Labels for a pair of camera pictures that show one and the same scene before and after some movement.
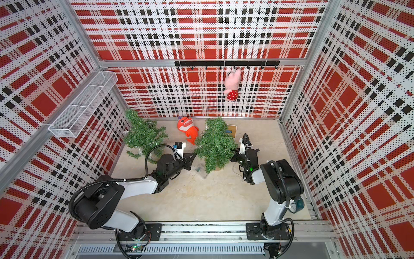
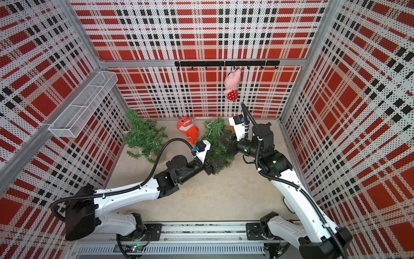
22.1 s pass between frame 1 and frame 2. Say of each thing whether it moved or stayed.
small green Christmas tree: stayed
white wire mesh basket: stayed
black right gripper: moved
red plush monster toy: stayed
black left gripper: moved
